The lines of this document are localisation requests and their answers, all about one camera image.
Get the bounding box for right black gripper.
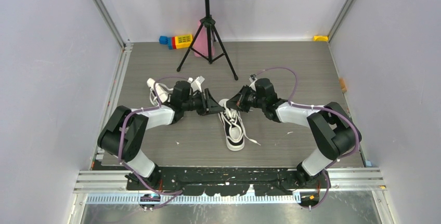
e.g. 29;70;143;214
224;85;266;113

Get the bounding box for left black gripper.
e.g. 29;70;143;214
182;89;224;116

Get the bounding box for black white sneaker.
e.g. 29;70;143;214
218;99;261;152

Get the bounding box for white sole sneaker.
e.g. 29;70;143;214
147;78;173;106

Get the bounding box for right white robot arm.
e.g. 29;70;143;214
219;78;361;188

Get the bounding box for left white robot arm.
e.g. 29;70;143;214
97;80;224;190

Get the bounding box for pink foam block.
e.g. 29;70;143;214
193;22;215;58

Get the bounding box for colourful toy block phone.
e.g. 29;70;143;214
159;34;193;50

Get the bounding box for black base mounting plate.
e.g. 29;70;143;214
125;167;330;196

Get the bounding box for yellow corner piece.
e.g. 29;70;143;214
313;35;329;42

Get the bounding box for small wooden block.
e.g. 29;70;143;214
339;77;347;93

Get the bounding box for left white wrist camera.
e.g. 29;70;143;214
187;76;205;93

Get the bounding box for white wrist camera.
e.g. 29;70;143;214
187;76;205;93
249;74;259;91

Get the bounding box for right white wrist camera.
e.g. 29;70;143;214
249;74;259;91

